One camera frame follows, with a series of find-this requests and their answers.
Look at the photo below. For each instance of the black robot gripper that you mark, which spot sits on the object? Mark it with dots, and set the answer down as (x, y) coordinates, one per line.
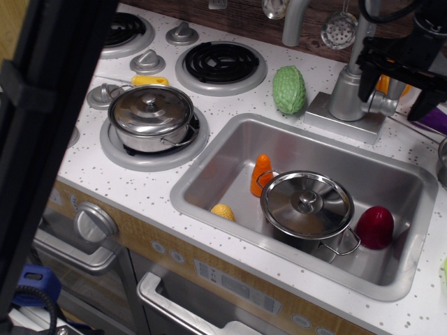
(416, 60)

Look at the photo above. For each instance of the silver faucet lever handle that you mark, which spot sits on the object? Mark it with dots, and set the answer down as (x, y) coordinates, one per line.
(379, 103)

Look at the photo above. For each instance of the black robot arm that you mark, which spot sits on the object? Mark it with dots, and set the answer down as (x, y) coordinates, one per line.
(414, 7)

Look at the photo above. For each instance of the orange toy pepper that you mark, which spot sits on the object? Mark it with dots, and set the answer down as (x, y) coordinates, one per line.
(383, 85)

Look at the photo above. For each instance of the purple toy eggplant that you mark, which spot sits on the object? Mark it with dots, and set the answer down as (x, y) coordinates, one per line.
(435, 120)

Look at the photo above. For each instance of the silver toy faucet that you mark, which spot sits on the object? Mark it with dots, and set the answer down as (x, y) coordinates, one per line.
(342, 112)

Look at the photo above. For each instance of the steel pot at right edge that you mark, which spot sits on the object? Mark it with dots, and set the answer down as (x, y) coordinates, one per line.
(441, 164)

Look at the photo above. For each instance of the hanging silver strainer spoon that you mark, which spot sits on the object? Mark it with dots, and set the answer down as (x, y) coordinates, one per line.
(339, 29)

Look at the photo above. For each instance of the stainless steel sink basin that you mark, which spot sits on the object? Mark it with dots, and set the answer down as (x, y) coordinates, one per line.
(222, 174)

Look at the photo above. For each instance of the green bumpy toy vegetable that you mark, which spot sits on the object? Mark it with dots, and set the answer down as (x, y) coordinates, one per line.
(288, 90)

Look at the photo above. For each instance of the red toy egg-shaped vegetable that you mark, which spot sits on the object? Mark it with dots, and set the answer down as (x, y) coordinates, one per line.
(375, 228)

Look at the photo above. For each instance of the hanging silver ladle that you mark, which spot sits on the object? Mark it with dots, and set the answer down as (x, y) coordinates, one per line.
(275, 9)

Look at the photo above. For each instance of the steel pot in sink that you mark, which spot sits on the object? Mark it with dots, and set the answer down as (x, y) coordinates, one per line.
(312, 211)

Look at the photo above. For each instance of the orange toy carrot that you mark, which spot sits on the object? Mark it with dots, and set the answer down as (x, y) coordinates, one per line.
(261, 174)

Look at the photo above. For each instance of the back right black burner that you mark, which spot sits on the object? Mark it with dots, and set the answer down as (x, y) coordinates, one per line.
(220, 69)

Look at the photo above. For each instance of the black burner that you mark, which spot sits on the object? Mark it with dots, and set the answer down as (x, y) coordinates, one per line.
(220, 69)
(128, 35)

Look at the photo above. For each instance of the yellow toy corn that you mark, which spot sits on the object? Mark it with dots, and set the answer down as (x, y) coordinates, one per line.
(224, 211)

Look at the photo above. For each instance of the grey stove knob top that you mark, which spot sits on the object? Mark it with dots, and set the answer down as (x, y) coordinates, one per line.
(182, 35)

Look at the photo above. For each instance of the grey stove knob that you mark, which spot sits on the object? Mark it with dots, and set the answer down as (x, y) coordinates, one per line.
(147, 63)
(101, 96)
(182, 35)

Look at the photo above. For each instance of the grey stove knob middle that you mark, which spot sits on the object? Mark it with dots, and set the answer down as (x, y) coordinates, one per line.
(147, 63)

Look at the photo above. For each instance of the steel pot on stove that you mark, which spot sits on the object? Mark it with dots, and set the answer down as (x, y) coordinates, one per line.
(153, 118)

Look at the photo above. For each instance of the back left black burner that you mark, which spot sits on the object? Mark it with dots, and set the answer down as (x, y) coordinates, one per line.
(128, 35)

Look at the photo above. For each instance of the grey stove knob lower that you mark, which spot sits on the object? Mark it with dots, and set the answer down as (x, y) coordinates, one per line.
(101, 96)

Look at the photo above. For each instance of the silver oven dial knob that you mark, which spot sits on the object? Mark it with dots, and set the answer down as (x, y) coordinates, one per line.
(93, 224)

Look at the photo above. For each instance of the grey dishwasher door handle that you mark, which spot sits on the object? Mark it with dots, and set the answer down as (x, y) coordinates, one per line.
(189, 309)

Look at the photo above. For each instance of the grey oven door handle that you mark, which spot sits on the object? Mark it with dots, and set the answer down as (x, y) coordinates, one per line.
(56, 237)

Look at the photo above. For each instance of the black foreground camera pole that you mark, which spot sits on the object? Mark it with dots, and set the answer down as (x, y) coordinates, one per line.
(43, 88)

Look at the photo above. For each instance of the blue clamp with black cable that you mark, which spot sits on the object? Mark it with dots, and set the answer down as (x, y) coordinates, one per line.
(33, 309)

